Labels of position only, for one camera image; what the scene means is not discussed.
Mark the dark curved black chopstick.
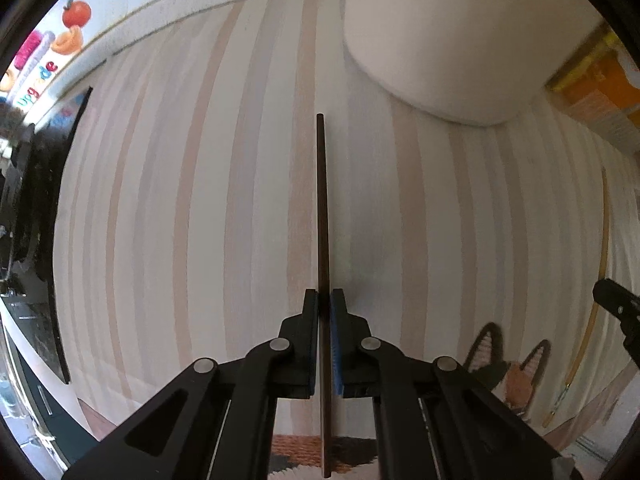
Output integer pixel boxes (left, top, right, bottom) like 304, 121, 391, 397
316, 114, 332, 479

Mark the black induction cooktop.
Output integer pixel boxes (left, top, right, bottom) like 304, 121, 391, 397
1, 87, 92, 384

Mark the white utensil holder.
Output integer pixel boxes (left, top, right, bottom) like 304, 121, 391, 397
344, 0, 602, 127

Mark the brown wooden chopstick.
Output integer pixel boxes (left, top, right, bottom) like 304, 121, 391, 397
541, 167, 612, 429

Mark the striped cat placemat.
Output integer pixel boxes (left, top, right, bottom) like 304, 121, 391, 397
52, 0, 640, 476

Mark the fruit picture sticker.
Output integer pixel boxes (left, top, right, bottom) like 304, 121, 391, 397
1, 0, 92, 113

